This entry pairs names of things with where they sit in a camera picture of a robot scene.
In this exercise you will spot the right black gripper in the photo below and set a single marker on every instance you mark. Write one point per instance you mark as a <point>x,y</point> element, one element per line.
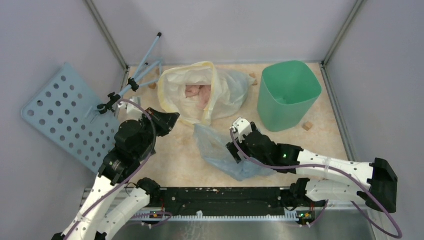
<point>234,150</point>

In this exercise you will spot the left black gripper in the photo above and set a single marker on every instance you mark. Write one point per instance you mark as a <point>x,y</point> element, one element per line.
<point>166,120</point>

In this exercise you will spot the light blue plastic bag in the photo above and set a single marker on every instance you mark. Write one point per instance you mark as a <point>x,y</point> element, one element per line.
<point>212,148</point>

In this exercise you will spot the translucent white yellow trash bag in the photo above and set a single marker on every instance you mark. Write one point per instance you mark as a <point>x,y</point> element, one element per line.
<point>229,92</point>

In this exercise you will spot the green plastic trash bin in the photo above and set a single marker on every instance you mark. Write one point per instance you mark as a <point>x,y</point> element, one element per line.
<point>287,92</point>

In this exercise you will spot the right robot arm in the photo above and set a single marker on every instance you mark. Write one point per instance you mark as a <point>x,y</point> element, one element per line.
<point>322,178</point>

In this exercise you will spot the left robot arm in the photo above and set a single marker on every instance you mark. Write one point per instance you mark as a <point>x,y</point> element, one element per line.
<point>135,143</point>

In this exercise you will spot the wooden block near bin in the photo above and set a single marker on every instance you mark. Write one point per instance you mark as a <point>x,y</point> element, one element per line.
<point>254,81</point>

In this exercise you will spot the small wooden block near tripod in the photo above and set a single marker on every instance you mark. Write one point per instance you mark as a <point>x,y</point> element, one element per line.
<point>152,85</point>

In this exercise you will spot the light blue tripod stand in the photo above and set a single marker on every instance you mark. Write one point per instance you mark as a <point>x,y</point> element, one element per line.
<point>134,82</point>

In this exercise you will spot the pink bag inside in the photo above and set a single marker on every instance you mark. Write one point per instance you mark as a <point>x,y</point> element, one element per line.
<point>203,92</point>

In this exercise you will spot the wooden cube block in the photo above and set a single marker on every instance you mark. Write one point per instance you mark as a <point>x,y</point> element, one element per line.
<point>307,126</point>

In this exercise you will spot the light blue perforated board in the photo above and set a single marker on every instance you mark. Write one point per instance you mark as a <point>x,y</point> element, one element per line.
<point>65,111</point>

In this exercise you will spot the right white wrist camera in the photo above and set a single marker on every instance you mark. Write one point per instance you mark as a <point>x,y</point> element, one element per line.
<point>241,128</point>

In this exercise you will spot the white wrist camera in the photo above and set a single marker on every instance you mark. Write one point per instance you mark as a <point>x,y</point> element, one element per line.
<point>132,112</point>
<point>241,128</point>

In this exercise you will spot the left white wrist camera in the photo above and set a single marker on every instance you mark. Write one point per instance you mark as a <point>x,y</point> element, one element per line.
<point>132,112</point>

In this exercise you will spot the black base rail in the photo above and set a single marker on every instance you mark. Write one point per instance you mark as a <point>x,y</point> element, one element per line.
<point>228,201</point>

